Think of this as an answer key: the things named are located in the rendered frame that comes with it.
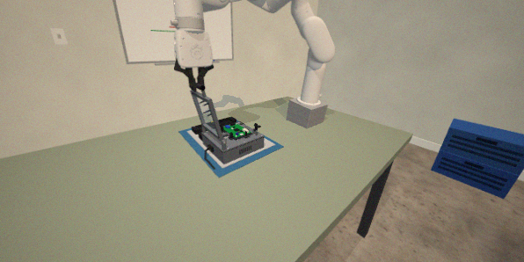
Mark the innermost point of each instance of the green circuit board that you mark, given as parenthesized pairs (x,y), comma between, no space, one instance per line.
(237,130)

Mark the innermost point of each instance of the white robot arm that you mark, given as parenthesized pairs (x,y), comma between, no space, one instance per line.
(189,14)

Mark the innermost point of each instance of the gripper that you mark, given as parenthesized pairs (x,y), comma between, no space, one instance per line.
(194,51)

